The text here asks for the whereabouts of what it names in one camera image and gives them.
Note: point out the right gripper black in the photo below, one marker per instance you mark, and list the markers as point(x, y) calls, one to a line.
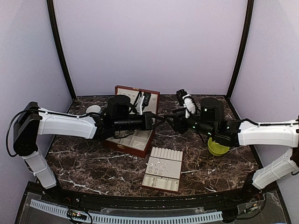
point(179, 121)

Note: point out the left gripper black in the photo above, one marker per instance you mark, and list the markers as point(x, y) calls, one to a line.
point(148, 116)

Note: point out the brown leather jewelry box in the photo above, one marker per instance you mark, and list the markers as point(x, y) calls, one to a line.
point(134, 142)

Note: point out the beige jewelry tray insert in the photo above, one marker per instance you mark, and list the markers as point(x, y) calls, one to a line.
point(163, 171)

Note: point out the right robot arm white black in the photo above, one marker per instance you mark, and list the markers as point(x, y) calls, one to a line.
point(209, 120)

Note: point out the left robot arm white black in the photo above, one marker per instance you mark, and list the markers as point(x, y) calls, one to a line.
point(119, 115)

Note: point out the green plastic bowl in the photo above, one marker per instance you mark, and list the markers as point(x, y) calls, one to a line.
point(216, 149)

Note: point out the blue ceramic mug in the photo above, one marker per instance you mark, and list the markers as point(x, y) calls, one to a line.
point(93, 109)

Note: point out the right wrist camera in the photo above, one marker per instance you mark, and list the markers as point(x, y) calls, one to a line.
point(185, 100)

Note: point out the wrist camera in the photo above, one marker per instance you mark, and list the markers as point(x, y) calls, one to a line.
point(185, 100)
point(143, 100)

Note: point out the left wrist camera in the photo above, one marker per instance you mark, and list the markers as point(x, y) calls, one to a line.
point(143, 100)

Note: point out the black front rail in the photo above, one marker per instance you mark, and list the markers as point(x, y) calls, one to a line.
point(224, 200)

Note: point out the right black frame post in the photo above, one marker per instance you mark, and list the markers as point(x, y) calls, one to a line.
point(241, 50)

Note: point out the black frame post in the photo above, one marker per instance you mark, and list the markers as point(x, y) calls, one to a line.
point(59, 48)
point(241, 50)

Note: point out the left black frame post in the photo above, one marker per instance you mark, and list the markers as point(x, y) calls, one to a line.
point(59, 48)

